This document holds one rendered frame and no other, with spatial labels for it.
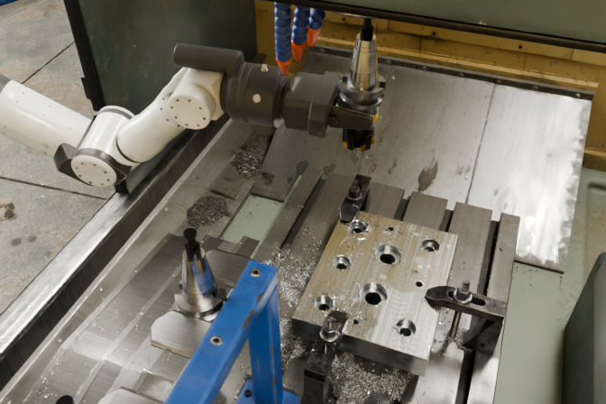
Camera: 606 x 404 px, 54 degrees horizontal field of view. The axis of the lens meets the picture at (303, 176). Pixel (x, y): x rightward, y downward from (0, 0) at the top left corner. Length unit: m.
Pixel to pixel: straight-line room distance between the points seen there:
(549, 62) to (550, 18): 1.51
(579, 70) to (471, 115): 0.33
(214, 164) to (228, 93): 1.01
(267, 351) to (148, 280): 0.65
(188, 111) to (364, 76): 0.25
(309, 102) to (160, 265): 0.80
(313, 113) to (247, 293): 0.26
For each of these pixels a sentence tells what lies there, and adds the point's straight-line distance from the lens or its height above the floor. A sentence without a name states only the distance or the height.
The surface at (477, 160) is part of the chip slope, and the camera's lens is 1.79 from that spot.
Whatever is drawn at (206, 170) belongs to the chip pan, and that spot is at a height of 0.67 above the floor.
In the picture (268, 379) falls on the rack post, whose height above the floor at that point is 1.00.
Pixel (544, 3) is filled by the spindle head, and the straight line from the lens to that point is 0.40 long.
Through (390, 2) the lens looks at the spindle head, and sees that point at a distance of 0.41.
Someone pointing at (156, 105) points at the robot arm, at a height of 1.30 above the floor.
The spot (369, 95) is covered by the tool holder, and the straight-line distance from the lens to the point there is 0.81.
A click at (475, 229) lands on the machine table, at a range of 1.33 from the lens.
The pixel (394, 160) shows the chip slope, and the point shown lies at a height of 0.72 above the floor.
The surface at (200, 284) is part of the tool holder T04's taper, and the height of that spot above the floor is 1.26.
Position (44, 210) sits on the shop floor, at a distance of 2.89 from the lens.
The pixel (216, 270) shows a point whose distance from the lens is 0.79.
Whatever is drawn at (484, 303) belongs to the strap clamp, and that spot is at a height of 1.01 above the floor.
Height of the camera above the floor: 1.80
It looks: 40 degrees down
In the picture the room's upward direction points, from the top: straight up
